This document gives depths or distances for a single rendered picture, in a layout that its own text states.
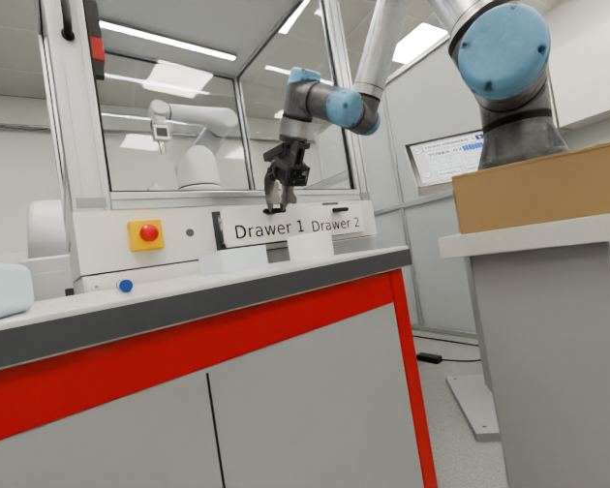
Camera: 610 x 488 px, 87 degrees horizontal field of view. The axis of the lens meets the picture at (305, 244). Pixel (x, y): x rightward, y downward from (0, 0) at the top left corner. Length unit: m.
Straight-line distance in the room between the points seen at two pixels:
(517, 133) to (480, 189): 0.13
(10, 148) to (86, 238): 3.61
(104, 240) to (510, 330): 0.88
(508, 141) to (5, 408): 0.75
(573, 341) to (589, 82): 3.41
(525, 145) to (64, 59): 1.00
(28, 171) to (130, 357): 4.12
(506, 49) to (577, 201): 0.25
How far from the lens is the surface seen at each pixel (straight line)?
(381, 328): 0.46
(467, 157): 1.57
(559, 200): 0.64
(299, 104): 0.81
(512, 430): 0.79
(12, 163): 4.42
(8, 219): 4.30
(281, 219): 0.98
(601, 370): 0.72
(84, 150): 0.94
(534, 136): 0.73
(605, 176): 0.65
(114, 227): 0.90
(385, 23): 0.91
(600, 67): 3.98
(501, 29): 0.63
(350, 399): 0.43
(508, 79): 0.62
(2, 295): 0.33
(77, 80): 1.01
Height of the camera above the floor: 0.77
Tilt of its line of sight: 1 degrees up
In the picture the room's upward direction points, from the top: 9 degrees counter-clockwise
